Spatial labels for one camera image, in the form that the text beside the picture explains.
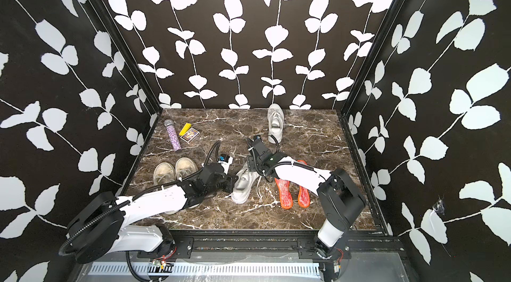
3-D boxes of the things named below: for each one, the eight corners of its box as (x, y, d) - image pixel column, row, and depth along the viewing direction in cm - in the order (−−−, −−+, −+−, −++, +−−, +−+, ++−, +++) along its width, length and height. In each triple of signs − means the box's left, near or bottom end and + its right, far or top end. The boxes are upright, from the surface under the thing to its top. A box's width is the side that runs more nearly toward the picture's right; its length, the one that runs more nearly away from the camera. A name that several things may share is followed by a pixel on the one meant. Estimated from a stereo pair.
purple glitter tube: (174, 154, 103) (171, 150, 100) (166, 125, 116) (163, 120, 113) (183, 151, 104) (181, 146, 101) (174, 122, 117) (171, 117, 114)
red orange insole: (282, 210, 85) (283, 208, 83) (275, 180, 94) (275, 178, 92) (295, 207, 86) (296, 205, 84) (287, 178, 95) (287, 176, 93)
